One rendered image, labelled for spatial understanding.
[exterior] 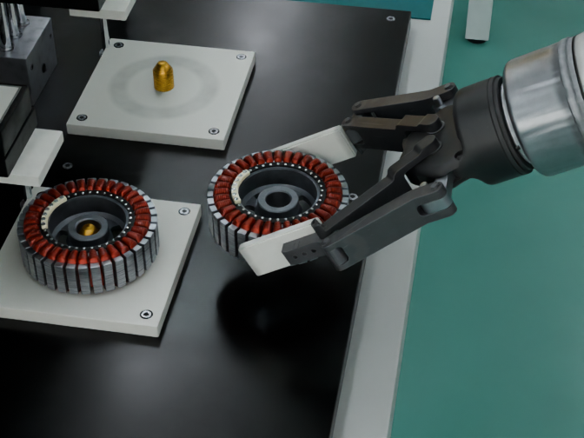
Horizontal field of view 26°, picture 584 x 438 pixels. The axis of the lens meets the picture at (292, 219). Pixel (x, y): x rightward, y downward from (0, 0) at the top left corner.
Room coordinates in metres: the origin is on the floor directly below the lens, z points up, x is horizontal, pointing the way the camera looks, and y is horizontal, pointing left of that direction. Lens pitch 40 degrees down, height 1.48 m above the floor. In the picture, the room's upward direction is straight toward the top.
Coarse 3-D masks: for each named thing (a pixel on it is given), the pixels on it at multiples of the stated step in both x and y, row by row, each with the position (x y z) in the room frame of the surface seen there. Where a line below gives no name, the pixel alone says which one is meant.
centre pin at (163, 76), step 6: (162, 60) 1.01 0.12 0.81; (156, 66) 1.01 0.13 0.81; (162, 66) 1.01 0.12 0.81; (168, 66) 1.01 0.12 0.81; (156, 72) 1.00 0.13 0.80; (162, 72) 1.00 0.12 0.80; (168, 72) 1.00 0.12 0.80; (156, 78) 1.00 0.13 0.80; (162, 78) 1.00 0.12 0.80; (168, 78) 1.00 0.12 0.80; (156, 84) 1.00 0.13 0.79; (162, 84) 1.00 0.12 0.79; (168, 84) 1.00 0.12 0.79; (162, 90) 1.00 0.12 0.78; (168, 90) 1.00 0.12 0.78
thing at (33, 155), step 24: (0, 96) 0.79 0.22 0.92; (24, 96) 0.80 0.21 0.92; (0, 120) 0.76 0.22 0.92; (24, 120) 0.79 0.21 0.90; (0, 144) 0.75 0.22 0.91; (24, 144) 0.78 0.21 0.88; (48, 144) 0.79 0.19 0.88; (0, 168) 0.75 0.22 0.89; (24, 168) 0.76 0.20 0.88; (48, 168) 0.77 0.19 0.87
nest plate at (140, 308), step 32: (32, 192) 0.85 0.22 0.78; (160, 224) 0.81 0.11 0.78; (192, 224) 0.81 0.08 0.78; (0, 256) 0.77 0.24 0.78; (160, 256) 0.77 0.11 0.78; (0, 288) 0.73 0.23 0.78; (32, 288) 0.73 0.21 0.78; (128, 288) 0.73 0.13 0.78; (160, 288) 0.73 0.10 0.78; (32, 320) 0.70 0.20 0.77; (64, 320) 0.70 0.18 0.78; (96, 320) 0.69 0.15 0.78; (128, 320) 0.69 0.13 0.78; (160, 320) 0.69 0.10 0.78
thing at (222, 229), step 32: (256, 160) 0.81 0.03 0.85; (288, 160) 0.81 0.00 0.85; (320, 160) 0.81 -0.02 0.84; (224, 192) 0.77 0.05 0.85; (256, 192) 0.79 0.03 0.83; (288, 192) 0.78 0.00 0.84; (320, 192) 0.77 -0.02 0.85; (224, 224) 0.73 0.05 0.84; (256, 224) 0.73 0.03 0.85; (288, 224) 0.73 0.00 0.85
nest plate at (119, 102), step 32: (128, 64) 1.05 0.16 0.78; (192, 64) 1.05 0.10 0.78; (224, 64) 1.05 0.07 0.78; (96, 96) 0.99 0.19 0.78; (128, 96) 0.99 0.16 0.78; (160, 96) 0.99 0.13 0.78; (192, 96) 0.99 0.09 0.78; (224, 96) 0.99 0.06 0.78; (96, 128) 0.94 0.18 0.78; (128, 128) 0.94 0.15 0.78; (160, 128) 0.94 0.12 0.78; (192, 128) 0.94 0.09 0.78; (224, 128) 0.94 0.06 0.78
